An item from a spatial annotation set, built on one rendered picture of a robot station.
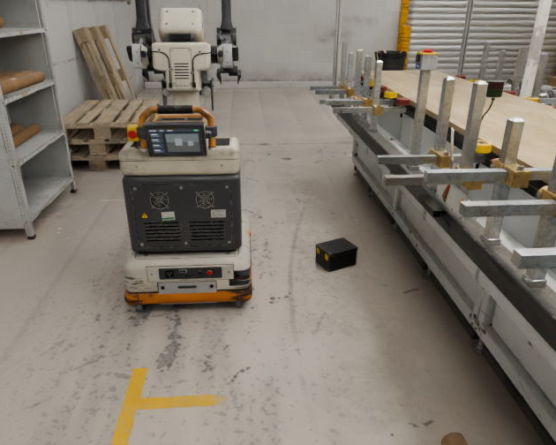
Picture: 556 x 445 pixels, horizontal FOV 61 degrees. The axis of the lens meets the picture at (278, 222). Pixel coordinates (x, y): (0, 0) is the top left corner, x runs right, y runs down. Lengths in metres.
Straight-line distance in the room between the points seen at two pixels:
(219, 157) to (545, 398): 1.57
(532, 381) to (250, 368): 1.08
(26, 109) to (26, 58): 0.37
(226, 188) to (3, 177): 1.63
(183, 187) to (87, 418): 1.02
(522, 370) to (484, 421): 0.24
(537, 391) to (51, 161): 3.62
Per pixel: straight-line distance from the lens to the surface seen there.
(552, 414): 1.92
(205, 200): 2.25
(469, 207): 1.22
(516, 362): 2.08
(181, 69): 2.45
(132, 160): 2.22
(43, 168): 4.27
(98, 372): 2.21
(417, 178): 1.71
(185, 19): 2.51
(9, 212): 3.46
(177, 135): 2.10
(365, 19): 9.52
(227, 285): 2.35
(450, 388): 2.13
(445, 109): 1.99
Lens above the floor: 1.39
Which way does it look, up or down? 24 degrees down
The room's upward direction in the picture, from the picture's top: straight up
